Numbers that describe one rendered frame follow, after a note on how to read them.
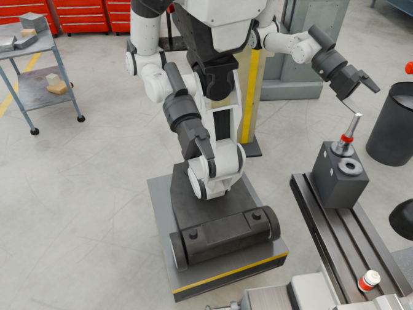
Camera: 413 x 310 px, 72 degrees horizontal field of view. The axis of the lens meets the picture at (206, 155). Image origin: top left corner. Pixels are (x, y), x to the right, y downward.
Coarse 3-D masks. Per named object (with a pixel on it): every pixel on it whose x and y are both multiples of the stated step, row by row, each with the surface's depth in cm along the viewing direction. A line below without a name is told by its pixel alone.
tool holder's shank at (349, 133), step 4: (356, 116) 104; (360, 116) 104; (352, 120) 107; (356, 120) 105; (352, 124) 107; (356, 124) 107; (348, 128) 109; (352, 128) 108; (348, 132) 110; (352, 132) 109; (348, 136) 110; (352, 136) 111
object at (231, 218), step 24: (192, 192) 169; (240, 192) 169; (192, 216) 157; (216, 216) 157; (240, 216) 154; (264, 216) 152; (192, 240) 142; (216, 240) 144; (240, 240) 148; (264, 240) 158
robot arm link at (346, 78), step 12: (324, 60) 90; (336, 60) 88; (324, 72) 91; (336, 72) 90; (348, 72) 87; (360, 72) 85; (336, 84) 91; (348, 84) 87; (336, 96) 93; (348, 96) 94
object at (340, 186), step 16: (336, 144) 119; (320, 160) 125; (336, 160) 114; (352, 160) 112; (320, 176) 124; (336, 176) 108; (352, 176) 107; (320, 192) 124; (336, 192) 112; (352, 192) 112; (336, 208) 120
